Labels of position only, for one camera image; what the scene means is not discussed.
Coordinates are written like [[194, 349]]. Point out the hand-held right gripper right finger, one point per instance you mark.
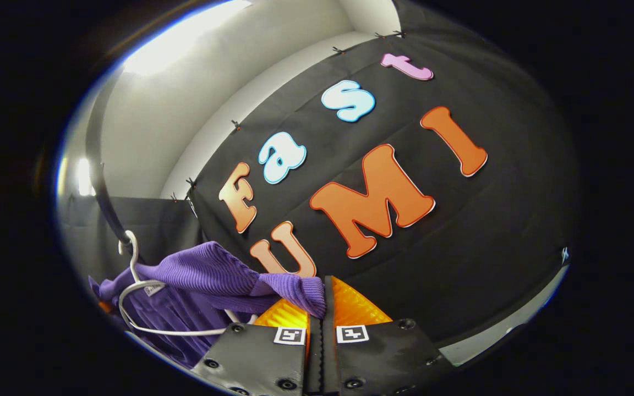
[[383, 352]]

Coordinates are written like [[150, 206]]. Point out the black backdrop cloth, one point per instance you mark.
[[152, 225], [460, 231]]

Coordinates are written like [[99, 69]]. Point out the white clothes hanger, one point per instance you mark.
[[185, 333]]

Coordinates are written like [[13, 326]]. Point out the black clothes rack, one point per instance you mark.
[[97, 165]]

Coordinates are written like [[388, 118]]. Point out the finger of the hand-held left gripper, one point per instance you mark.
[[105, 307]]

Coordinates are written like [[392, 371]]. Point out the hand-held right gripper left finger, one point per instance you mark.
[[256, 357]]

